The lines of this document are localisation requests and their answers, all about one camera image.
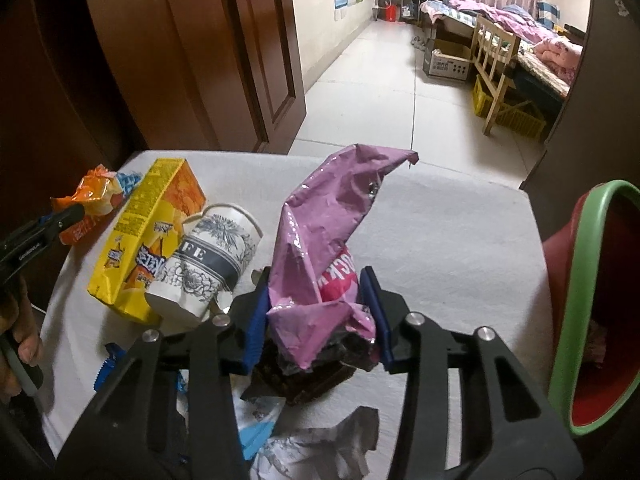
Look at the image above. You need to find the light blue white wrapper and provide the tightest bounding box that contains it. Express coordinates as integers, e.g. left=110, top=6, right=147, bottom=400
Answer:
left=177, top=372, right=286, bottom=463

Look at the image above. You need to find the orange snack wrapper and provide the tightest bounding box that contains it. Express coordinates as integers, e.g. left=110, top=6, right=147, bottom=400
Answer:
left=51, top=165, right=129, bottom=246

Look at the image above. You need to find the grey plastic bag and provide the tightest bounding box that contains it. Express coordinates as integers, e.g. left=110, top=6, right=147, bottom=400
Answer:
left=250, top=406, right=380, bottom=480

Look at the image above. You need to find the wooden chair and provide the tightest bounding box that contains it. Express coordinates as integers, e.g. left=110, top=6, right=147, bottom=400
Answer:
left=471, top=16, right=521, bottom=136

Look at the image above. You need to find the dark cabinet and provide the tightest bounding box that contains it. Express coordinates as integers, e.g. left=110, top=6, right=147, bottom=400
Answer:
left=521, top=0, right=640, bottom=240

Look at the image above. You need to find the brown wooden door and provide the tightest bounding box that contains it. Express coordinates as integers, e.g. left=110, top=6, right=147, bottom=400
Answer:
left=87, top=0, right=306, bottom=154

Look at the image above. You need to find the blue snack wrapper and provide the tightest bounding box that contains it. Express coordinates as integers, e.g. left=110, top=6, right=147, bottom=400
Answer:
left=93, top=342, right=126, bottom=391

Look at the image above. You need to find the red bin green rim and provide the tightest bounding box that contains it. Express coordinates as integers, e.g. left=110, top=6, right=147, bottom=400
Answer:
left=542, top=180, right=639, bottom=438

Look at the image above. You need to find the purple snack bag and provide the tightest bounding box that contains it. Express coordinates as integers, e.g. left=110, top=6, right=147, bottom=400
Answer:
left=268, top=144, right=419, bottom=370

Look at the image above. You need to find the person left hand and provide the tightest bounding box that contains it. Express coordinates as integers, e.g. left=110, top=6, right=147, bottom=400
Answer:
left=0, top=276, right=43, bottom=404

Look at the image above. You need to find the yellow snack box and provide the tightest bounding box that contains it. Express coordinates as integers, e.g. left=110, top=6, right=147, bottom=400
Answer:
left=87, top=158, right=206, bottom=326

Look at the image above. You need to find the brown gold wrapper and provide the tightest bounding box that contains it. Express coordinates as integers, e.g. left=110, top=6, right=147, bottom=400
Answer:
left=241, top=332, right=380, bottom=406

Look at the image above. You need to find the red bucket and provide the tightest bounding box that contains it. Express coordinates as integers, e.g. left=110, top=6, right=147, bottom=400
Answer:
left=383, top=2, right=398, bottom=22

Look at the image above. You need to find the white floral paper cup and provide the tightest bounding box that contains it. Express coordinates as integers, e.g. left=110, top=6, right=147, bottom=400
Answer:
left=145, top=203, right=262, bottom=327

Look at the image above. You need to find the bed with pink bedding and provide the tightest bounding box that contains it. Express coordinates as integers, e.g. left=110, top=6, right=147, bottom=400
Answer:
left=420, top=0, right=582, bottom=99

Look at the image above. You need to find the yellow plastic crate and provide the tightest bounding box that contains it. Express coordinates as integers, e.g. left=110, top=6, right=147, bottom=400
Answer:
left=472, top=75, right=547, bottom=141

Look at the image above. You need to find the white storage crate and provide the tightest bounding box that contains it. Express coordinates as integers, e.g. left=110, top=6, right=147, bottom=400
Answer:
left=423, top=39, right=473, bottom=81

